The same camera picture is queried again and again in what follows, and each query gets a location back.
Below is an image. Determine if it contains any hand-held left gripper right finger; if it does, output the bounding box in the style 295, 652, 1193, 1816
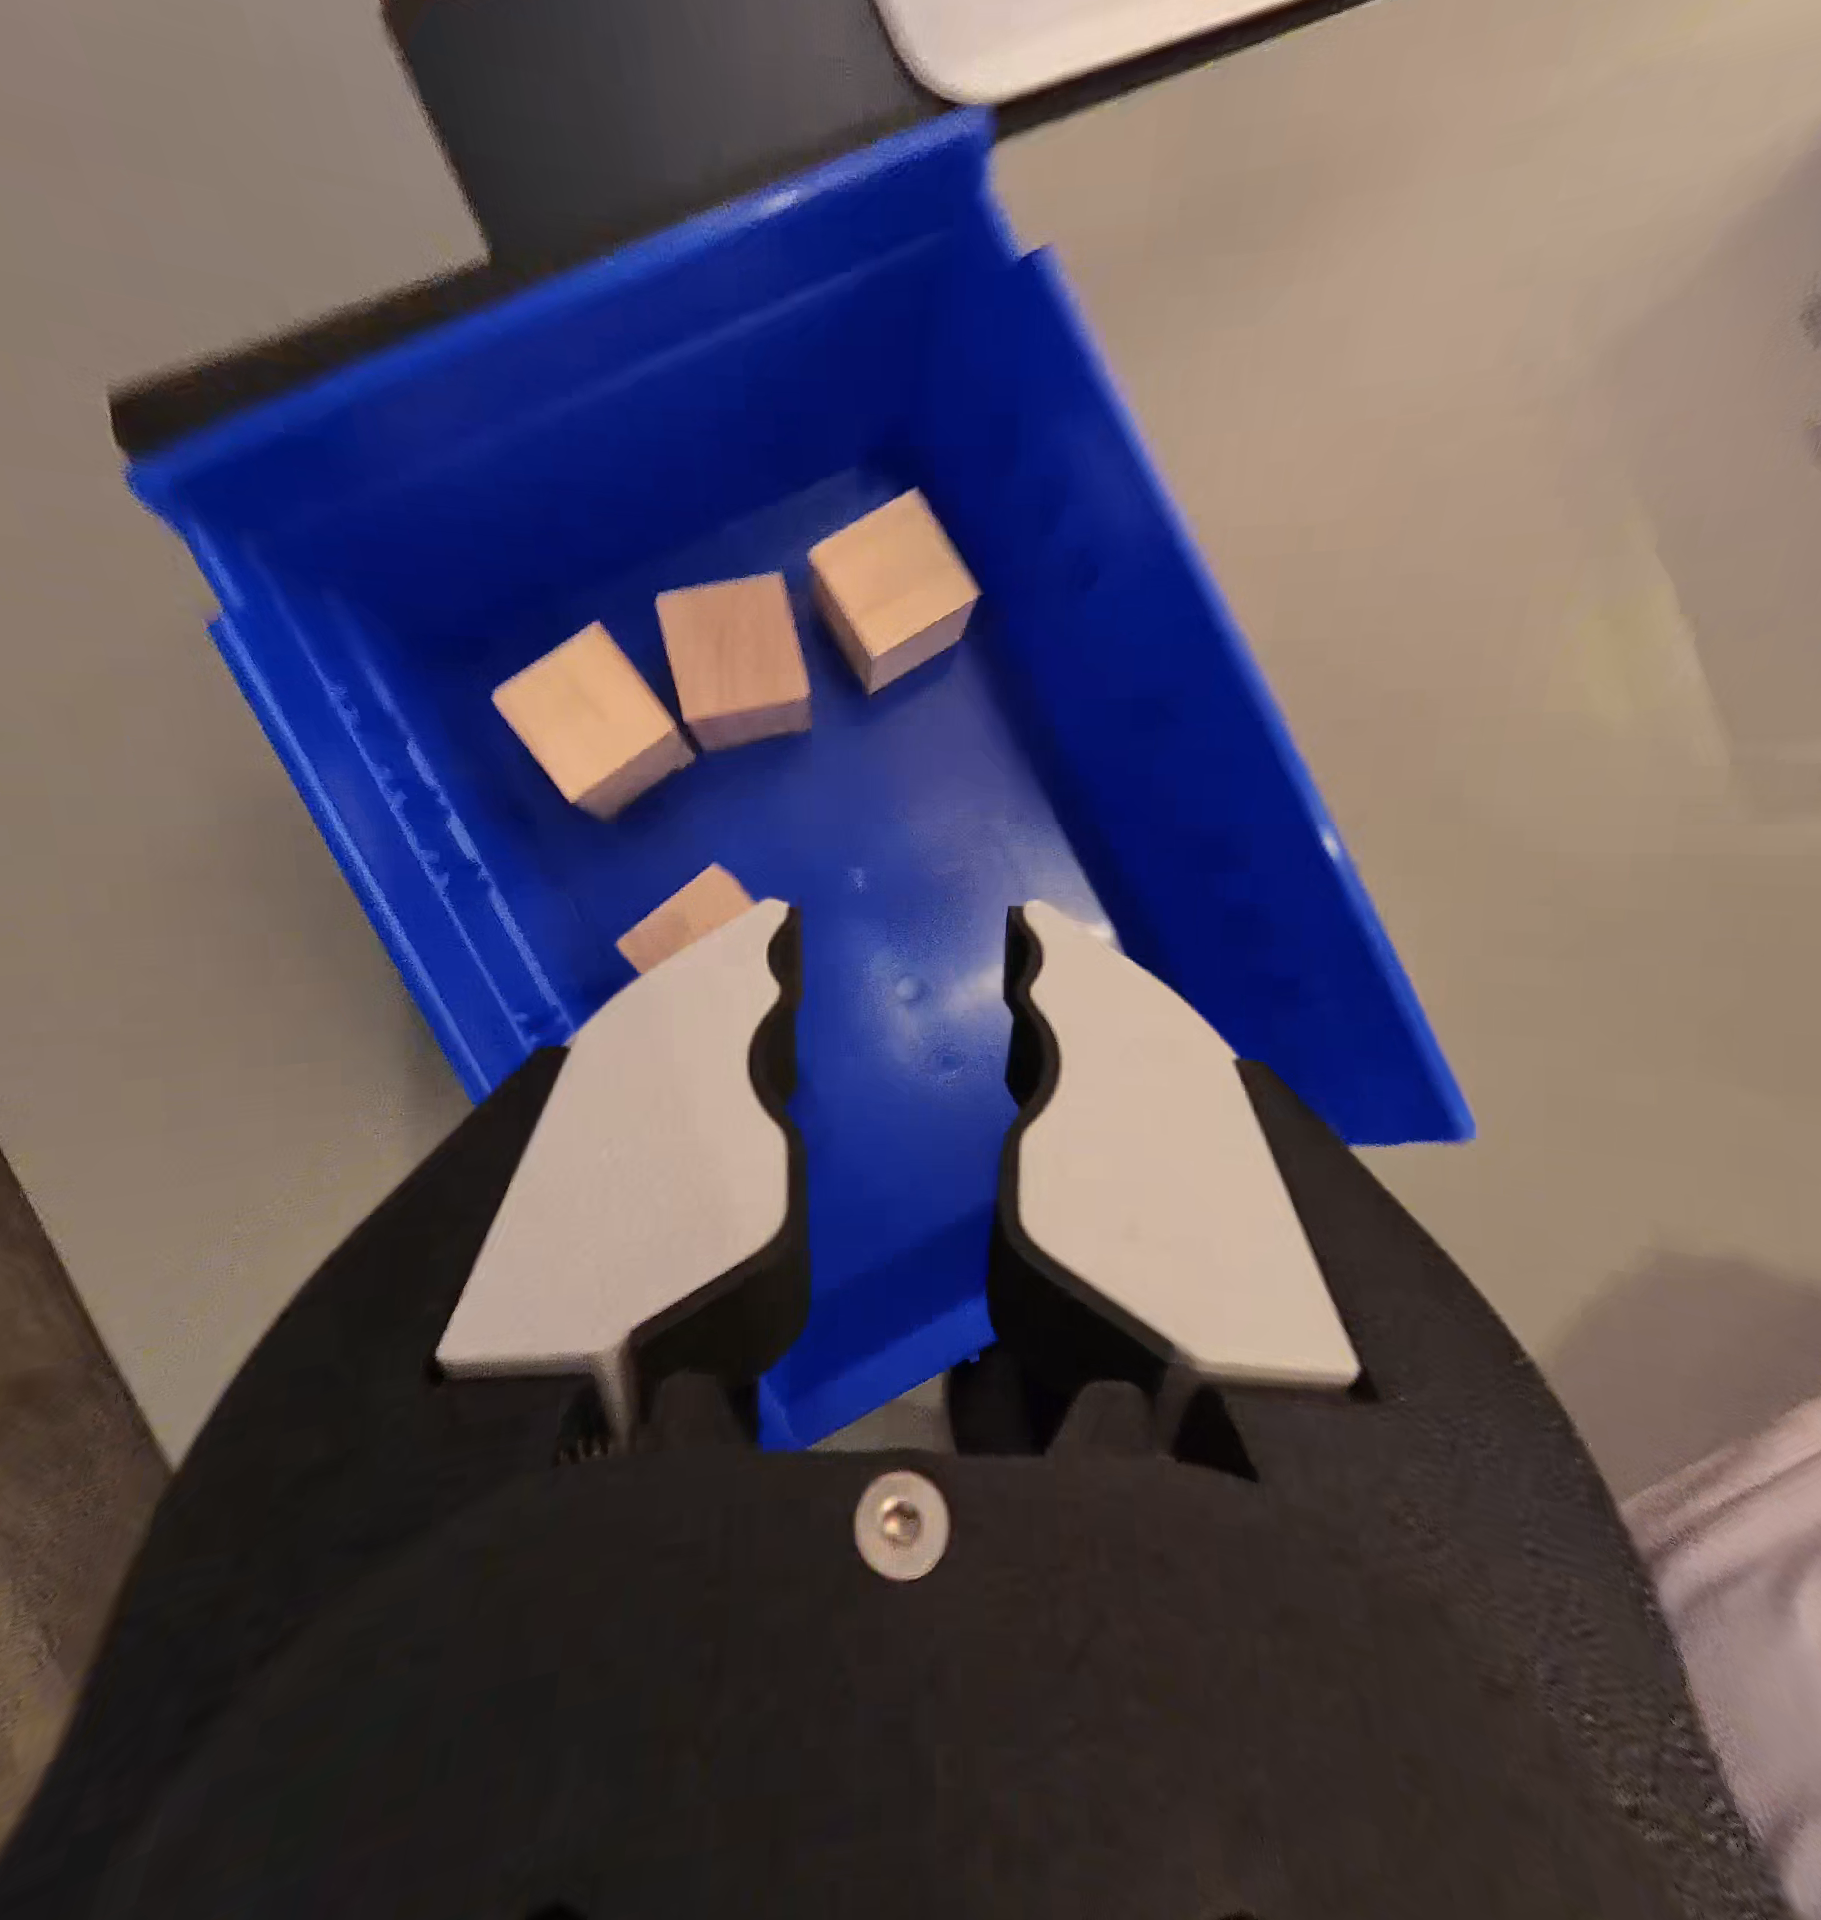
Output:
952, 900, 1364, 1472

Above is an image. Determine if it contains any blue plastic bin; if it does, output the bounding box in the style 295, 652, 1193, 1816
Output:
122, 105, 1478, 1455

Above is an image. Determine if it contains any pale flat board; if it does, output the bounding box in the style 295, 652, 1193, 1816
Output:
868, 0, 1378, 109

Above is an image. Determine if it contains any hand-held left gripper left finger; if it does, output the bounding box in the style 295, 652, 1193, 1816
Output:
433, 897, 812, 1449

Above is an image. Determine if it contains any pale grey cloth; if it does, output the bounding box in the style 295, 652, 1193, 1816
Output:
1619, 1372, 1821, 1920

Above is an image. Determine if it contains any group of wooden cubes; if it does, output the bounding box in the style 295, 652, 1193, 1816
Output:
490, 486, 983, 977

